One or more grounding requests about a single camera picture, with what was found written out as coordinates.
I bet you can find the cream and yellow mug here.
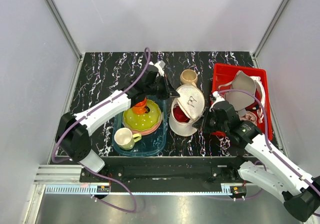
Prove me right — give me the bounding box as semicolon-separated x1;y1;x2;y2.
114;128;142;150

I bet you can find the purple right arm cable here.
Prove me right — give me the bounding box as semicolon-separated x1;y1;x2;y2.
211;89;320;216

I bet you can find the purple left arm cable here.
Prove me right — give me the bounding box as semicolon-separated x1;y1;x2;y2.
51;47;138;213

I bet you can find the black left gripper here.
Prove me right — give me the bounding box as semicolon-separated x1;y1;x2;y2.
145;73;180;101

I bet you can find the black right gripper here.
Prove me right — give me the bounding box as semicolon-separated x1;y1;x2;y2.
193;107;229;134

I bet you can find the green polka dot bowl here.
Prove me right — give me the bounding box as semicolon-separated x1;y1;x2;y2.
122;98;162;131

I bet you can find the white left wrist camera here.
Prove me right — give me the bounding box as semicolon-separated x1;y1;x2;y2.
154;60;166;76

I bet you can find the orange mug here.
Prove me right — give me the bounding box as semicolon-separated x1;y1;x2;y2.
132;97;150;115

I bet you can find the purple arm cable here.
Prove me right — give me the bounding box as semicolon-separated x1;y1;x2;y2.
51;47;138;213
211;89;320;216

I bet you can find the pink plate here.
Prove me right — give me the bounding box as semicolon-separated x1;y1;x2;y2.
122;113;163;136

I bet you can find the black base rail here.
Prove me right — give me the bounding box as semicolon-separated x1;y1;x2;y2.
78;156;258;192

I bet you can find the beige ceramic mug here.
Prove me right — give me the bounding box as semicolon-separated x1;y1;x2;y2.
180;69;198;87

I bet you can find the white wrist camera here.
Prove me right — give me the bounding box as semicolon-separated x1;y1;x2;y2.
211;91;225;108
154;60;166;76

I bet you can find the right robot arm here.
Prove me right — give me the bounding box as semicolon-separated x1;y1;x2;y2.
193;101;320;222

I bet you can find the red plastic bin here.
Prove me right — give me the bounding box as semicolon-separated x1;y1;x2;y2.
212;63;273;141

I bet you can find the pink bra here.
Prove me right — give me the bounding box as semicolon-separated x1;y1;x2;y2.
240;111;258;125

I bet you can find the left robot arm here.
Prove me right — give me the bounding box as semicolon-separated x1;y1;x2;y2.
55;64;180;182

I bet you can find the grey bra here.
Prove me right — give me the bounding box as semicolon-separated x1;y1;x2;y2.
217;71;257;117

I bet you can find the white lace bra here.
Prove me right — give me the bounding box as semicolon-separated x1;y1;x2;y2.
251;76;266;123

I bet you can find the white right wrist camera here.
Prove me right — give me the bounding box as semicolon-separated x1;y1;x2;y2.
211;91;225;108

